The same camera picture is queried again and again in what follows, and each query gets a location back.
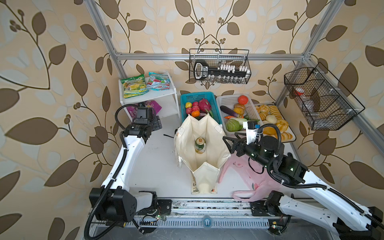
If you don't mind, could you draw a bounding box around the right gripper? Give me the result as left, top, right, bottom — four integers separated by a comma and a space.
223, 132, 273, 171

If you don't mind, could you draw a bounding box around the purple snack bag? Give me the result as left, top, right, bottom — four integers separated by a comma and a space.
127, 100, 162, 118

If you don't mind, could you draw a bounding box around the green label can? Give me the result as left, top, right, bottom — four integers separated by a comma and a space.
195, 137, 206, 154

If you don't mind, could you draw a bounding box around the cream canvas tote bag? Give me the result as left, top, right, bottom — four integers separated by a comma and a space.
174, 115, 231, 195

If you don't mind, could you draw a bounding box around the teal plastic fruit basket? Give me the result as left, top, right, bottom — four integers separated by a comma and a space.
180, 92, 223, 125

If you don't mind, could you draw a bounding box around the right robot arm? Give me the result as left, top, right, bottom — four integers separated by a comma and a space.
223, 121, 384, 240

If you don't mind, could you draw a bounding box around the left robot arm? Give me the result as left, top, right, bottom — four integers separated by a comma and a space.
84, 105, 162, 240

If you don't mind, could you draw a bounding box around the pink plastic grocery bag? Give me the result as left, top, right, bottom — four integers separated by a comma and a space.
217, 154, 298, 203

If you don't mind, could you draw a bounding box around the green cabbage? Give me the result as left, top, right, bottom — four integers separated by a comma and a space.
225, 118, 243, 132

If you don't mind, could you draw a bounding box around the white two-tier shelf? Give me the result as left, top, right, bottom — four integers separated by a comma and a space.
118, 70, 181, 121

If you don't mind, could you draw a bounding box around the green snack bag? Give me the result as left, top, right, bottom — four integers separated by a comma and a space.
120, 75, 149, 99

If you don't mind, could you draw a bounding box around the purple eggplant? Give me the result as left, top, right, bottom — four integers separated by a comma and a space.
220, 106, 241, 118

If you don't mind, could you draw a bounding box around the teal red snack bag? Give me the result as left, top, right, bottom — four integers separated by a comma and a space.
147, 72, 171, 91

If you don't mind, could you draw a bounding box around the yellow lemon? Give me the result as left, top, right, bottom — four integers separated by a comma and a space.
185, 102, 193, 109

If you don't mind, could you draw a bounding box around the white plastic vegetable basket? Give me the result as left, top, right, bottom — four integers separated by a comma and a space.
216, 94, 263, 136

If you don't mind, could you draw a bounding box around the orange fruit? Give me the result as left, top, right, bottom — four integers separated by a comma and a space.
191, 110, 200, 118

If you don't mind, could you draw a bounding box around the red tomato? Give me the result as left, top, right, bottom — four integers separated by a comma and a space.
238, 95, 249, 106

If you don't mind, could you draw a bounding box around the pink dragon fruit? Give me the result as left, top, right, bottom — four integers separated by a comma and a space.
198, 99, 213, 117

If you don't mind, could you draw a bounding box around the bread tray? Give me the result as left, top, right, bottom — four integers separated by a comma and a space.
255, 105, 296, 143

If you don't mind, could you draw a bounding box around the black wire basket with bottles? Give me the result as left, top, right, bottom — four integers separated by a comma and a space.
189, 48, 252, 85

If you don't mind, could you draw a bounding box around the black wire wall basket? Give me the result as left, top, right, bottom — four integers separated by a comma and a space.
284, 62, 366, 131

